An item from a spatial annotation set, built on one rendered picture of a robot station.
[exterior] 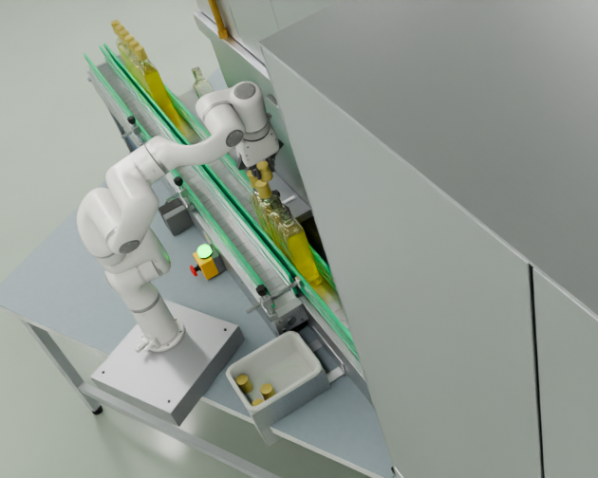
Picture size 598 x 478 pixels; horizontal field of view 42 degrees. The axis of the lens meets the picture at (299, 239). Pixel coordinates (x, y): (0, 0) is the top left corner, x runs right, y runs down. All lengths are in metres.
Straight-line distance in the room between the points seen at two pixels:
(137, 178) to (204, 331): 0.65
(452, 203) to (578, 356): 0.12
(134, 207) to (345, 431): 0.78
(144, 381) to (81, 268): 0.66
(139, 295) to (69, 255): 0.74
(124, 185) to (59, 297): 1.01
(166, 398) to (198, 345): 0.18
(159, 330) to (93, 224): 0.46
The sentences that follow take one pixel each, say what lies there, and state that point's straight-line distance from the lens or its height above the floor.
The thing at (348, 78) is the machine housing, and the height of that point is 2.13.
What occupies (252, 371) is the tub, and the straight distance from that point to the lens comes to 2.19.
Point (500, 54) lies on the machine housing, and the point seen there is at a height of 2.13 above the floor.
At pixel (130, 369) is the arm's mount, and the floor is 0.81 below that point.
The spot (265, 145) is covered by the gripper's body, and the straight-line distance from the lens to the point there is 1.94.
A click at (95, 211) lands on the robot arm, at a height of 1.38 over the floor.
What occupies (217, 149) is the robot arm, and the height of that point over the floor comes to 1.46.
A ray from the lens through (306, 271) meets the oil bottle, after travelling 2.18.
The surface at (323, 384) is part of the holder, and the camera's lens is 2.11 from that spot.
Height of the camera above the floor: 2.47
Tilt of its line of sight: 43 degrees down
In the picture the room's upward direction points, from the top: 19 degrees counter-clockwise
